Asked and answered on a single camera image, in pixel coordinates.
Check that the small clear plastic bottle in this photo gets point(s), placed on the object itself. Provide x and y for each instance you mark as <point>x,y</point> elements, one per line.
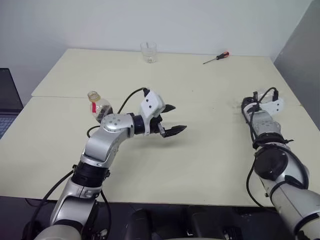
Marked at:
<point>98,105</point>

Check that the dark laptop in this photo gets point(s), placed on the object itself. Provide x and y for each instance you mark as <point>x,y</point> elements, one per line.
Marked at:
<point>8,100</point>

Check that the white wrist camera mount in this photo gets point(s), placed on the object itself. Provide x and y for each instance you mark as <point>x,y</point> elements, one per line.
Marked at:
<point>152,102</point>
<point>273,106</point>

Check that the dark rounded shape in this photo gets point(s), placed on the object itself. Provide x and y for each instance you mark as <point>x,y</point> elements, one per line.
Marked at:
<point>138,225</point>

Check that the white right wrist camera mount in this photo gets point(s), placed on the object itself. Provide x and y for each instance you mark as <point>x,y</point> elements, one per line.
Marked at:
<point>273,106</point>

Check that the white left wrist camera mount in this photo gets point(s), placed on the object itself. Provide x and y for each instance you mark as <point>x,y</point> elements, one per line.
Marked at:
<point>152,102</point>

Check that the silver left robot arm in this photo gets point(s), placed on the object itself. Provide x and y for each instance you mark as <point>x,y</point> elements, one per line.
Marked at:
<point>100,145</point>

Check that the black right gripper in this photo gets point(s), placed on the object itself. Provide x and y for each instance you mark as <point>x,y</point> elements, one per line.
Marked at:
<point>247,101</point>

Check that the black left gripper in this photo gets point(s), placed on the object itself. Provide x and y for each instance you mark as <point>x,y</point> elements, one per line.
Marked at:
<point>155,125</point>

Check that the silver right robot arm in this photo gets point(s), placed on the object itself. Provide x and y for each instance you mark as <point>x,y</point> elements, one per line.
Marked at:
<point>287,200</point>

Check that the grey partition panel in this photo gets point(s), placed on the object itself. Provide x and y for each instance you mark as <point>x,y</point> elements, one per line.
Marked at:
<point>300,50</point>

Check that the clear glass tumbler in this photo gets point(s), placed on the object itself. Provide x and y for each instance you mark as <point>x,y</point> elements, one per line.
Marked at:
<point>149,53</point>

